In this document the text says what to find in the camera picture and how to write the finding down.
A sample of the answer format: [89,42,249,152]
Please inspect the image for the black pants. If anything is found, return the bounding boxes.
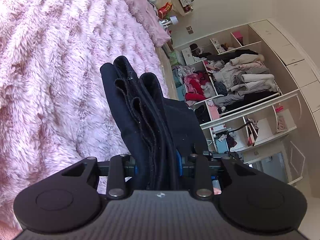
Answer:
[100,56,208,191]

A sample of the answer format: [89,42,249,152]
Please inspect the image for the pink fluffy blanket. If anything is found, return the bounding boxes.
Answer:
[1,0,169,239]

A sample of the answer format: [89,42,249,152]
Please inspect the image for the white open wardrobe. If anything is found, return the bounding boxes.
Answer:
[172,20,319,197]

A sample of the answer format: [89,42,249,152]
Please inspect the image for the pile of folded clothes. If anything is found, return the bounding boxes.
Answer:
[206,49,280,114]

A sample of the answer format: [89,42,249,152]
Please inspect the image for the red snack bag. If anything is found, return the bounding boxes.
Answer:
[157,2,173,20]

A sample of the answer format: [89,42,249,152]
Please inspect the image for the white bedside shelf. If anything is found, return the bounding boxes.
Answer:
[172,0,194,17]

